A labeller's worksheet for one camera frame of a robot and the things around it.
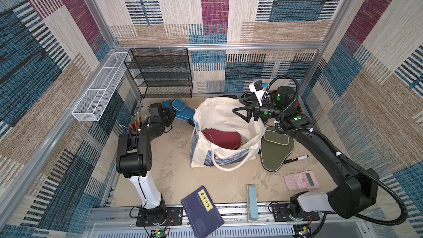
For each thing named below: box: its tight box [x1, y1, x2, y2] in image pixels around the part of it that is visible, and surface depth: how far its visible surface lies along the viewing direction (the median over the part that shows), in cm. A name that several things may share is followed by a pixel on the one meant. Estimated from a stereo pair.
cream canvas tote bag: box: [190, 96, 267, 172], surface depth 83 cm
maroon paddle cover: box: [201, 128, 243, 150], surface depth 97 cm
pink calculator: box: [283, 170, 321, 191], surface depth 83 cm
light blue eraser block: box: [247, 184, 259, 221], surface depth 72 cm
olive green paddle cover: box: [260, 126, 295, 172], surface depth 91 cm
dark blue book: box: [180, 185, 225, 238], surface depth 76 cm
